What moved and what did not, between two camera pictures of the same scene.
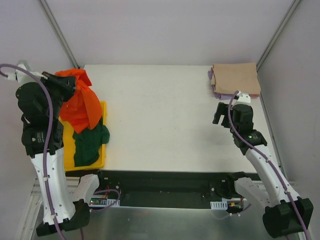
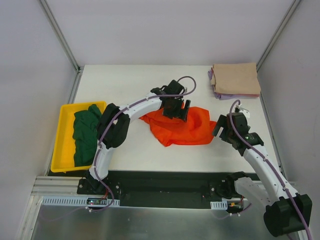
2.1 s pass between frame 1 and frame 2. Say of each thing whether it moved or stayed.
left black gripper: moved
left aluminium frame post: stayed
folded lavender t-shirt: stayed
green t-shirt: stayed
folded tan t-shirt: stayed
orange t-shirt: moved
